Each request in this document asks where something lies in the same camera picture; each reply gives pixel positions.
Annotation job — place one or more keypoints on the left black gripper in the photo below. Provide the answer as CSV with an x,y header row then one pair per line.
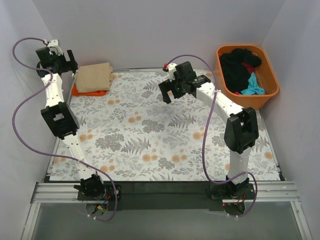
x,y
66,62

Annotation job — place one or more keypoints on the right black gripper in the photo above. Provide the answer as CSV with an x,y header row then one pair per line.
x,y
171,85

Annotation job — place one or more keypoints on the beige t shirt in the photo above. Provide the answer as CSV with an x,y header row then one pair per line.
x,y
95,77

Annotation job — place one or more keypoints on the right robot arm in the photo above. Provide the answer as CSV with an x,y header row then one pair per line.
x,y
241,127

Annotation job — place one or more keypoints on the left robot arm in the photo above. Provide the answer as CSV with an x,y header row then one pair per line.
x,y
61,120

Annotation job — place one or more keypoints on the folded orange t shirt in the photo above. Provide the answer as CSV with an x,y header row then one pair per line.
x,y
74,92

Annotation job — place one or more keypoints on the black t shirt in basket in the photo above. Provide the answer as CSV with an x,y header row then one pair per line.
x,y
235,74

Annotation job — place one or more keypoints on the turquoise garment in basket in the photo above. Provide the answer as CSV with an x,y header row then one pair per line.
x,y
253,87

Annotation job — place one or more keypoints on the red garment in basket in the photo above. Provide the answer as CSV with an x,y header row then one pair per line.
x,y
249,67

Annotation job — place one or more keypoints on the orange plastic basket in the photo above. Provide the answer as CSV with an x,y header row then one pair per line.
x,y
264,73

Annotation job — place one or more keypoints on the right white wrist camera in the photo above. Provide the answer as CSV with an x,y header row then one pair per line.
x,y
170,68

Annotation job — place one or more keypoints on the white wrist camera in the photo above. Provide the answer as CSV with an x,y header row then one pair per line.
x,y
170,68
53,44

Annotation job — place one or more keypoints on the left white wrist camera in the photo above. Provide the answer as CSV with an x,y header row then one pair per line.
x,y
53,44

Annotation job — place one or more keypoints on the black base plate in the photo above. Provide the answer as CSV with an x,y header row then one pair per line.
x,y
169,195

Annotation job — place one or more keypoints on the aluminium mounting rail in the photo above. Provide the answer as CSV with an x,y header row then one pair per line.
x,y
277,214

